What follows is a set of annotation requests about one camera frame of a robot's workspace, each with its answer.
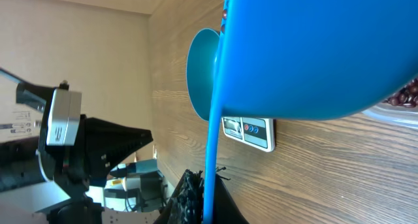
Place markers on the teal metal bowl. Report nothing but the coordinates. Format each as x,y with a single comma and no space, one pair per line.
200,65

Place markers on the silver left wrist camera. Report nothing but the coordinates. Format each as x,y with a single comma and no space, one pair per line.
64,116

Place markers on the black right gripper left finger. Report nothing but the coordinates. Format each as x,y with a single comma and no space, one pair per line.
186,203

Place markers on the white digital kitchen scale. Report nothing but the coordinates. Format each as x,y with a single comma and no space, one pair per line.
255,132

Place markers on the red beans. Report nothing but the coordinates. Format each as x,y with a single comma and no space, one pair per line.
405,95

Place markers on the blue plastic measuring scoop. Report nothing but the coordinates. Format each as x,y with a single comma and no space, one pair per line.
308,60

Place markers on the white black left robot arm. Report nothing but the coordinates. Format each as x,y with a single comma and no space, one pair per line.
46,178

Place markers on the clear plastic container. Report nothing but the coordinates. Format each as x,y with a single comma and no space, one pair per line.
397,115

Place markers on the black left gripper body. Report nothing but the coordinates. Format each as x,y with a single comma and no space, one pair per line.
69,171

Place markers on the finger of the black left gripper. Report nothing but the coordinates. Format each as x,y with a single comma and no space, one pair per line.
108,144

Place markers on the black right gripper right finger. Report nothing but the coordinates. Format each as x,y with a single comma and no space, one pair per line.
225,208

